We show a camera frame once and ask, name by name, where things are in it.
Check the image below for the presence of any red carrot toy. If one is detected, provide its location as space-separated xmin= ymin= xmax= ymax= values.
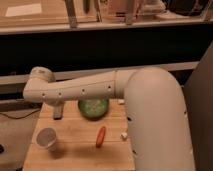
xmin=96 ymin=126 xmax=106 ymax=148

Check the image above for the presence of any black cable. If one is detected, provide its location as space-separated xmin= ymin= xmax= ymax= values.
xmin=0 ymin=108 xmax=42 ymax=121

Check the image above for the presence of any white plastic bottle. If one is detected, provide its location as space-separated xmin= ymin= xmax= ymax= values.
xmin=120 ymin=132 xmax=128 ymax=140

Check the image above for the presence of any white sponge block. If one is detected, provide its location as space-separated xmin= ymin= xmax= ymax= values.
xmin=118 ymin=99 xmax=125 ymax=105

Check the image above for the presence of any dark grey eraser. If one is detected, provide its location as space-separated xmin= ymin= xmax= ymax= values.
xmin=53 ymin=113 xmax=63 ymax=120

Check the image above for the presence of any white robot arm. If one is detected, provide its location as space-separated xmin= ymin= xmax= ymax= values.
xmin=23 ymin=67 xmax=196 ymax=171

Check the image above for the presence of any white paper sheet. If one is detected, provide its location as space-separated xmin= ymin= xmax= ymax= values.
xmin=5 ymin=3 xmax=42 ymax=17

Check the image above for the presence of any green ceramic bowl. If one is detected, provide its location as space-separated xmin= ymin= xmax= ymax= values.
xmin=78 ymin=99 xmax=109 ymax=120

